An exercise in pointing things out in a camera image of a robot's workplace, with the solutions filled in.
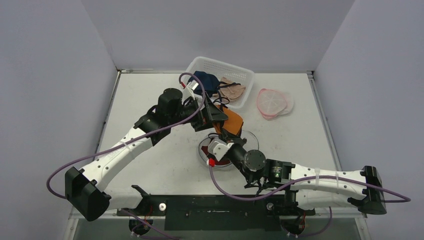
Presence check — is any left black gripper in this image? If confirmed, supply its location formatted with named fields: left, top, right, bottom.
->
left=169, top=92, right=228, bottom=132

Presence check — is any blue-trimmed mesh laundry bag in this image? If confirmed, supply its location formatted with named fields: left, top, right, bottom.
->
left=197, top=130, right=260, bottom=171

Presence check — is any orange bra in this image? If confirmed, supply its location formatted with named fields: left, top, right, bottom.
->
left=212, top=104, right=244, bottom=137

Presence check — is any beige bra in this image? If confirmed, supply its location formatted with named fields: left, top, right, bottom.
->
left=212, top=77, right=246, bottom=103

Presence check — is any navy blue bra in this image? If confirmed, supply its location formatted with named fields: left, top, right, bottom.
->
left=194, top=71, right=242, bottom=97

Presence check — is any dark red bra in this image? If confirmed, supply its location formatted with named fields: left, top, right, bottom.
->
left=198, top=137, right=232, bottom=168

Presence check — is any pink-trimmed mesh laundry bag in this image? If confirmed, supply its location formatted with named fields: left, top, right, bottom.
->
left=256, top=88, right=295, bottom=120

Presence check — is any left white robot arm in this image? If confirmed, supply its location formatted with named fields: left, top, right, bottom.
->
left=65, top=88, right=229, bottom=222

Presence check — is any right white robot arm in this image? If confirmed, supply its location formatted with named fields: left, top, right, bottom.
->
left=208, top=131, right=387, bottom=215

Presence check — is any white perforated plastic basket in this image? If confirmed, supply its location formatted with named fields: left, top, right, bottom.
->
left=185, top=56, right=256, bottom=109

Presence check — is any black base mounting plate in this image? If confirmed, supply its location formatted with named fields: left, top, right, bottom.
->
left=128, top=194, right=316, bottom=231

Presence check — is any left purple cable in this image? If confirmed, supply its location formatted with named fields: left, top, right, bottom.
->
left=45, top=72, right=207, bottom=200

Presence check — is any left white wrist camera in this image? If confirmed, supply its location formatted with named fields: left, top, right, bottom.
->
left=182, top=80, right=202, bottom=102

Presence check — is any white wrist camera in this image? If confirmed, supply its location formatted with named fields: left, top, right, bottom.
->
left=182, top=80, right=202, bottom=102
left=207, top=138, right=234, bottom=162

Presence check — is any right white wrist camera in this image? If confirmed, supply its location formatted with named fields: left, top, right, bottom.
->
left=207, top=138, right=234, bottom=162

